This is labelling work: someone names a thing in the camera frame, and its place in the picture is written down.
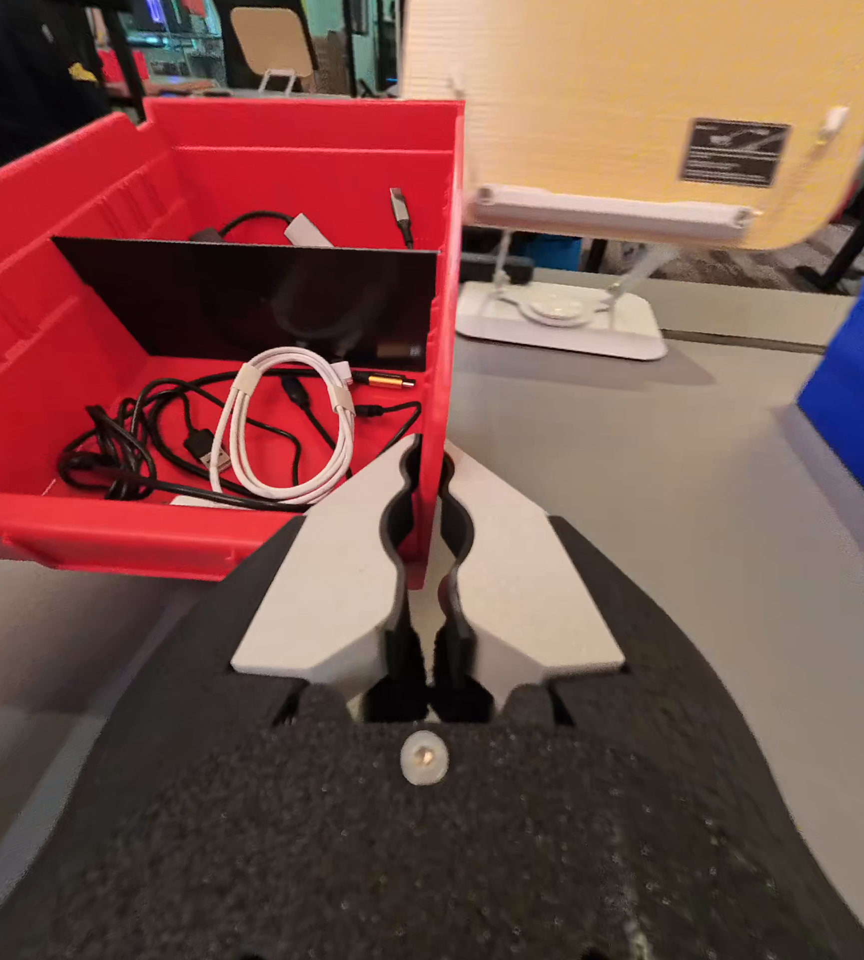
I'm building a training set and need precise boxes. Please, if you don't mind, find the black divider in red bin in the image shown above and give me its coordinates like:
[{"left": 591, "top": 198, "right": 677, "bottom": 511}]
[{"left": 51, "top": 236, "right": 440, "bottom": 373}]

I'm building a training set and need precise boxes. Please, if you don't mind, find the grey desk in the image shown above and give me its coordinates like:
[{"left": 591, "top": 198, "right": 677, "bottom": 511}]
[{"left": 0, "top": 270, "right": 864, "bottom": 960}]

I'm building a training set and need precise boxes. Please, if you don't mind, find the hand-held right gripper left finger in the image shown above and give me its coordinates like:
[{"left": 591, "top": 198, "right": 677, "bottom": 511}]
[{"left": 229, "top": 435, "right": 428, "bottom": 700}]

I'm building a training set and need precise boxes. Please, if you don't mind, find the red plastic bin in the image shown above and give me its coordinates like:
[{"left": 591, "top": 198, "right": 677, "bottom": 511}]
[{"left": 0, "top": 97, "right": 467, "bottom": 591}]

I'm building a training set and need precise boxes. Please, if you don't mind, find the white cable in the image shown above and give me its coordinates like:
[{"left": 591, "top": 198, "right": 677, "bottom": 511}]
[{"left": 209, "top": 346, "right": 358, "bottom": 505}]

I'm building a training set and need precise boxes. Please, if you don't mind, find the silver adapter with cable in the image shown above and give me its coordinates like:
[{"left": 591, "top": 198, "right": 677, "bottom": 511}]
[{"left": 192, "top": 210, "right": 337, "bottom": 250}]

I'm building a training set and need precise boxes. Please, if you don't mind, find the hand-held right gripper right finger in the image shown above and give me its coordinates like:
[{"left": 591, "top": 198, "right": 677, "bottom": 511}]
[{"left": 434, "top": 441, "right": 628, "bottom": 700}]

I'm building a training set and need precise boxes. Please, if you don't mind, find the black cable orange plug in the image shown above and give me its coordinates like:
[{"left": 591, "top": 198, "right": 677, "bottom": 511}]
[{"left": 349, "top": 366, "right": 419, "bottom": 393}]

